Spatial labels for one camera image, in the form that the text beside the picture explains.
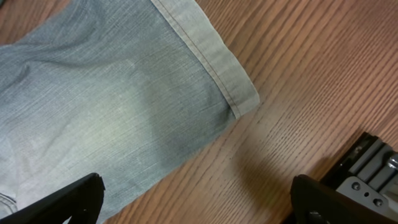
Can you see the light blue denim shorts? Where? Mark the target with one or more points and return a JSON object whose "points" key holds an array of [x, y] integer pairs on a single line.
{"points": [[127, 89]]}

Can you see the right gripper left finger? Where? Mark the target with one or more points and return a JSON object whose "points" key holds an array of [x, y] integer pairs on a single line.
{"points": [[77, 203]]}

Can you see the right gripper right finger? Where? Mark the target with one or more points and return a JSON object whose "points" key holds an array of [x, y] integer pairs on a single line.
{"points": [[308, 195]]}

